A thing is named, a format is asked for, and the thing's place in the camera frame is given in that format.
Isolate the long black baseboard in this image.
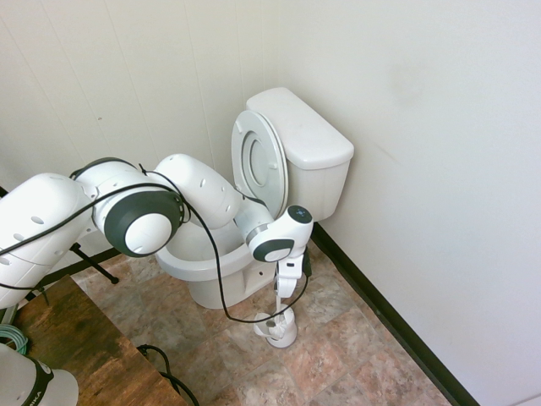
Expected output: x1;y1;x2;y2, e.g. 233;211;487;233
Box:
310;223;484;406

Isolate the white toilet bowl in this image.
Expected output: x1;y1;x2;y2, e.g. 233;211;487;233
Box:
154;219;297;310

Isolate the white toilet seat with lid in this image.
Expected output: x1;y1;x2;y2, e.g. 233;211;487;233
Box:
230;110;290;222

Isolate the white toilet brush holder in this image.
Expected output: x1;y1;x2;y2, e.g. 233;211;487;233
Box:
253;306;298;349

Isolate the black camera tripod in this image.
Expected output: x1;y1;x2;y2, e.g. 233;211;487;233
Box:
0;184;120;304

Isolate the white toilet tank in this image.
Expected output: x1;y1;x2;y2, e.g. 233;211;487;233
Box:
286;143;354;224

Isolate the dark wooden table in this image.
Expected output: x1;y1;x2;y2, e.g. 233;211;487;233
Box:
11;273;188;406

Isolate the green coiled cable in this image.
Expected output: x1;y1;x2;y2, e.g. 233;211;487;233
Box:
0;322;31;357

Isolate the short black baseboard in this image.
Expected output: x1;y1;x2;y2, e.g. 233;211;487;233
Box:
84;247;123;266

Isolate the black cable by table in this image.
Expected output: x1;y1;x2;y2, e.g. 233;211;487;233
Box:
136;343;200;406

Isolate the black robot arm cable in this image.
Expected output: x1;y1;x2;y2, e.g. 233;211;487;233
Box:
0;163;314;326

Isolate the white toilet tank lid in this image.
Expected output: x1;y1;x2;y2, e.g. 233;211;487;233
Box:
245;86;356;172

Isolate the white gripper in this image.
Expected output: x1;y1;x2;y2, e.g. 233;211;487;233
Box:
273;252;306;299

